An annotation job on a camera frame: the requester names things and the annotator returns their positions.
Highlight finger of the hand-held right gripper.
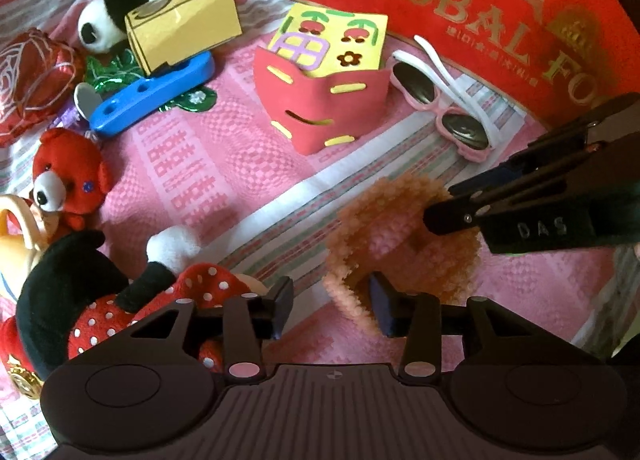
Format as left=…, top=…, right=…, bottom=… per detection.
left=422, top=144, right=640, bottom=237
left=447, top=92, right=640, bottom=199

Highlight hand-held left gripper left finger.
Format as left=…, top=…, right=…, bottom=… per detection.
left=129, top=276, right=296, bottom=386

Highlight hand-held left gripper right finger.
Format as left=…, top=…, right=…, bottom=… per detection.
left=369, top=272, right=551, bottom=387

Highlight polka dot mouse plush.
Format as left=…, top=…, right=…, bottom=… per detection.
left=14, top=225, right=273, bottom=381

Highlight orange bumpy ring toy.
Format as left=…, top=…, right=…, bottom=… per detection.
left=322, top=175, right=483, bottom=338

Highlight red box with gold print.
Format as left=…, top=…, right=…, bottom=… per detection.
left=277, top=0, right=640, bottom=128

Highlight pink and white sunglasses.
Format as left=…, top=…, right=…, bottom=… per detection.
left=387, top=34, right=503, bottom=161

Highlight yellow foam craft house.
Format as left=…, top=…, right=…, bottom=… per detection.
left=252, top=2, right=391, bottom=157

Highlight blue plastic toy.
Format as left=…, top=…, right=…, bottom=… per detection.
left=90, top=50, right=217, bottom=137

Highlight red teddy bear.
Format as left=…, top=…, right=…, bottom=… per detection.
left=27, top=127, right=115, bottom=233

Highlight red and gold ornament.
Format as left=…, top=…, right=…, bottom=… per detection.
left=0, top=320, right=43, bottom=398

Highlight yellow plastic toy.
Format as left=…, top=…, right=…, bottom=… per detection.
left=0, top=194, right=48, bottom=301

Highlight grey plastic piece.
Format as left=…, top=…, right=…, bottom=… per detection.
left=74, top=84, right=101, bottom=133

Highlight green foil decoration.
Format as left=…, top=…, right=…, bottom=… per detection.
left=84, top=48, right=219, bottom=114

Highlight yellow cardboard box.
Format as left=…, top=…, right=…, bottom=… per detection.
left=124, top=0, right=243, bottom=76

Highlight red foil bag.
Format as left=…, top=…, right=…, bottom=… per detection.
left=0, top=28, right=86, bottom=147

